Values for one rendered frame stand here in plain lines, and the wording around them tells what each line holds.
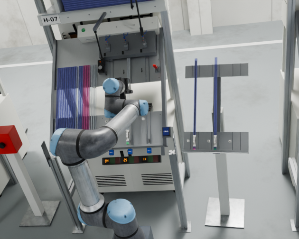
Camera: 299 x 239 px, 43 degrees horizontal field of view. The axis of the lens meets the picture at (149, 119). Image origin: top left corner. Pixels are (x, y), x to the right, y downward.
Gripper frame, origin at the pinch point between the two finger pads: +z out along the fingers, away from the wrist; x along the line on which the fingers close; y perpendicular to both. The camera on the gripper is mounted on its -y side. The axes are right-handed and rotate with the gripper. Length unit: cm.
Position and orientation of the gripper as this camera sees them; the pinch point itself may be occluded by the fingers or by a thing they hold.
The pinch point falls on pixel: (127, 93)
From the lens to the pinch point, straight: 216.5
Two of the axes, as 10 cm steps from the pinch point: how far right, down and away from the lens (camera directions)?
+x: -9.8, 0.5, 1.9
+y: -0.5, -10.0, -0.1
